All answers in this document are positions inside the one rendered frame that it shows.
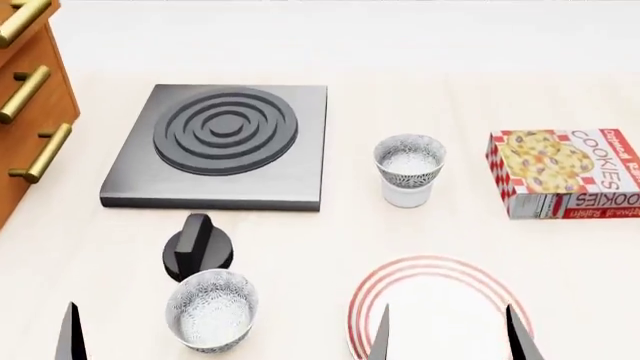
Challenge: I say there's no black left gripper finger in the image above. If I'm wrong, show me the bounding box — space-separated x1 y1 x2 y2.
54 300 89 360

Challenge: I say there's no wooden drawer cabinet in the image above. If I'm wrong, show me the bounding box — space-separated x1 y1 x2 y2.
0 0 82 231

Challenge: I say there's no white plate with red rings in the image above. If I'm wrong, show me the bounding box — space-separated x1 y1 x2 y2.
347 255 536 360

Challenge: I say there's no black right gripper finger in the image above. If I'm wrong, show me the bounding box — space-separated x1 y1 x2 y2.
504 303 546 360
366 303 392 360

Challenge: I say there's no patterned black bowl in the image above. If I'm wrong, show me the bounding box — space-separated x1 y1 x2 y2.
165 270 261 355
372 133 448 189

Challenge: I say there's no grey flat stove burner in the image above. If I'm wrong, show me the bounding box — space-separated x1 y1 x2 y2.
99 83 330 214

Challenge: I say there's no brass drawer handle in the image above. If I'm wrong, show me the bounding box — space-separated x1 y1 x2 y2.
0 0 53 49
0 65 52 126
8 122 74 184

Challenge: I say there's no black stove knob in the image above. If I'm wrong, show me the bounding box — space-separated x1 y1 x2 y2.
162 212 236 283

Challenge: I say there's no oatmeal raisin cookies box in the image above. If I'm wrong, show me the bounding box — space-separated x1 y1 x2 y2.
484 128 640 221

